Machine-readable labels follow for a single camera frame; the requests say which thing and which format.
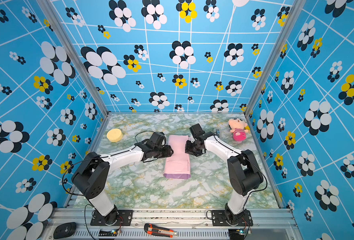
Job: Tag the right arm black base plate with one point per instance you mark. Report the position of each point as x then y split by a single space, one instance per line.
222 218

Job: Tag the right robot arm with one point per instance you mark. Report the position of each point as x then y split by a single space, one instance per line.
244 173

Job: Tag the aluminium frame post right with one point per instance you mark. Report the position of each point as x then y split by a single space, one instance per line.
281 40

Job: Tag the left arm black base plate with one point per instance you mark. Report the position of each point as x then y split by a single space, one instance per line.
126 216

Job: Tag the left small circuit board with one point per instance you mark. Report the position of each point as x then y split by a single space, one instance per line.
108 233

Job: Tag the yellow round sponge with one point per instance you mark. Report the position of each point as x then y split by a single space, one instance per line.
114 135

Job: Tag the aluminium frame post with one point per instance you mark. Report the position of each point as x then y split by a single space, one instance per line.
64 39
281 40

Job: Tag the orange black utility knife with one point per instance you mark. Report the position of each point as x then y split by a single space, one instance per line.
154 230

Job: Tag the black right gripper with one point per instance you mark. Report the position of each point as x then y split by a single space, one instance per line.
188 150

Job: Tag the pink plush doll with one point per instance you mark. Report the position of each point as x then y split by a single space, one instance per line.
239 129

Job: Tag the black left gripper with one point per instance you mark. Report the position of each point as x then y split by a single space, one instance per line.
168 149

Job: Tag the small circuit board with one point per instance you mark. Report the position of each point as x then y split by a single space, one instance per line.
237 234
108 233

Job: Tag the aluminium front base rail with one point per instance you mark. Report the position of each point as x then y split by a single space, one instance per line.
190 224

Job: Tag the aluminium frame post left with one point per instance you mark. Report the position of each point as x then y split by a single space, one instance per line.
64 39

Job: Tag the right small circuit board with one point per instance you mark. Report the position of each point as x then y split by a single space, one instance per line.
237 234

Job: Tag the black computer mouse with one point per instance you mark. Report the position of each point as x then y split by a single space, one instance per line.
65 230

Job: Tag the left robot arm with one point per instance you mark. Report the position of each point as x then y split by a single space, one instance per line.
91 175

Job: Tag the purple wrapping paper sheet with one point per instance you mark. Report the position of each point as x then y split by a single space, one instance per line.
178 165

